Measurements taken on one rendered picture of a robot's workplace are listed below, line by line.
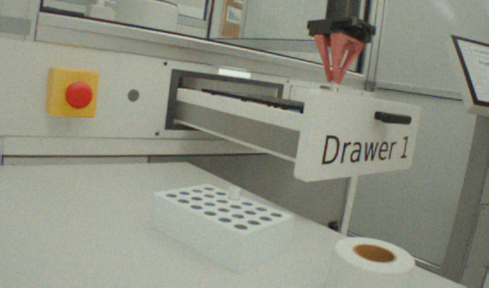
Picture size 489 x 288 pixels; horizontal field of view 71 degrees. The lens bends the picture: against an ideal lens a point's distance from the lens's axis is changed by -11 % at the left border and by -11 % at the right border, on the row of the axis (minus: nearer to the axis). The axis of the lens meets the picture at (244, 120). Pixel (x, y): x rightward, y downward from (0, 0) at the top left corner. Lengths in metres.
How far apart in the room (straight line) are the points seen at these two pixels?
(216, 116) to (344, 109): 0.21
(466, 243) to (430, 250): 0.89
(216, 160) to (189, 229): 0.45
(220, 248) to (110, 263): 0.10
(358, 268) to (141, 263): 0.18
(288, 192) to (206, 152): 0.30
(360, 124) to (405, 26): 1.98
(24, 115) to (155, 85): 0.23
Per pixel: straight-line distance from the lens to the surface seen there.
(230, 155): 0.84
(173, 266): 0.35
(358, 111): 0.52
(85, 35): 0.65
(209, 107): 0.63
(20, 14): 0.63
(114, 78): 0.66
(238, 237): 0.34
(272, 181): 0.94
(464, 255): 1.58
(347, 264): 0.32
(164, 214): 0.40
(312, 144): 0.45
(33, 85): 0.63
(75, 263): 0.35
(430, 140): 2.35
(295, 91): 0.90
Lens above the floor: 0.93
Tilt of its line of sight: 6 degrees down
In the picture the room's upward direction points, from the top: 8 degrees clockwise
